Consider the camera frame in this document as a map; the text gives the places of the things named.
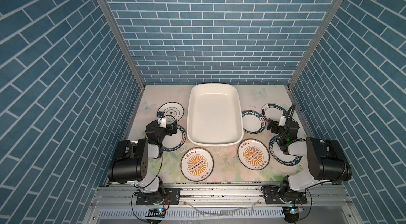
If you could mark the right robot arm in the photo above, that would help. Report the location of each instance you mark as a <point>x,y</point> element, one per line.
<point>326,162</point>

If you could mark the orange sunburst plate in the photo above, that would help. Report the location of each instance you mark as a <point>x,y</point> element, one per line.
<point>253,154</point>
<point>197,164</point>

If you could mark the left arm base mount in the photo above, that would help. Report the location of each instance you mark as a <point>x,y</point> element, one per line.
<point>171,195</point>

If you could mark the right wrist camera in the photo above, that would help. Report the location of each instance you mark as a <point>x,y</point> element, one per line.
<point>283,118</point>

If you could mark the right orange sunburst plate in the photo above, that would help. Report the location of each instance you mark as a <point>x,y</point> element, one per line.
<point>253,154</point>

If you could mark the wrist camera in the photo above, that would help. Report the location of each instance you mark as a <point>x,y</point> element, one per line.
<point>161,119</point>
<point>283,118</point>

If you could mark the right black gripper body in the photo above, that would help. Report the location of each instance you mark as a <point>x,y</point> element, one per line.
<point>288,116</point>

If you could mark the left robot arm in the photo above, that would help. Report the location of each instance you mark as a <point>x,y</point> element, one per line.
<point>129,164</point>

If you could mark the green red ring plate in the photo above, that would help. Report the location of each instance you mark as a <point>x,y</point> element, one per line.
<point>272,111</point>

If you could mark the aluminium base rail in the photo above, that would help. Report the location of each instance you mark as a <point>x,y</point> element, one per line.
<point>234,203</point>

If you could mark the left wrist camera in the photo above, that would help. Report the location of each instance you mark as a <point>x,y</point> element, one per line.
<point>161,119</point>

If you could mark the green lettered rim plate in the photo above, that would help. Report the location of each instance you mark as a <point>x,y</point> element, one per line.
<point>253,122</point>
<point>279,156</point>
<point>175,141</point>

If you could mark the white plastic bin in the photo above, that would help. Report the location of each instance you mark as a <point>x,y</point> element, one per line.
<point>214,115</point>

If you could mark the left orange sunburst plate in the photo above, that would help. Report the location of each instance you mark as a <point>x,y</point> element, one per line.
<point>197,164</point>

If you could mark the white plate thin dark rim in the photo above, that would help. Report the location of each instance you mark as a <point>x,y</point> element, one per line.
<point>171,111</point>

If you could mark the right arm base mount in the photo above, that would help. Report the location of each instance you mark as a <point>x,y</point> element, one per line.
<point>274,195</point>

